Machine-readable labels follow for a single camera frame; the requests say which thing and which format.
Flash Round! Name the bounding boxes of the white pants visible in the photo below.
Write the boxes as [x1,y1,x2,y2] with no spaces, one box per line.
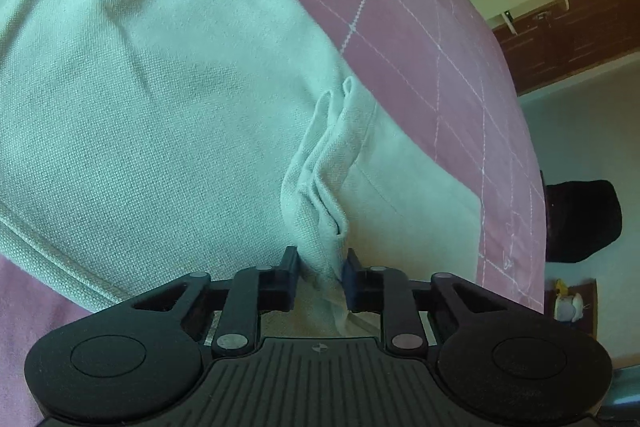
[1,0,480,336]

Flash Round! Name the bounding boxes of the pink checked bedspread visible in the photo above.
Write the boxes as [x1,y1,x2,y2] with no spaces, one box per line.
[1,0,544,426]

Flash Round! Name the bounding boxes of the brown wooden door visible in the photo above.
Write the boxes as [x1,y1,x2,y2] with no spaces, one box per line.
[494,0,639,94]

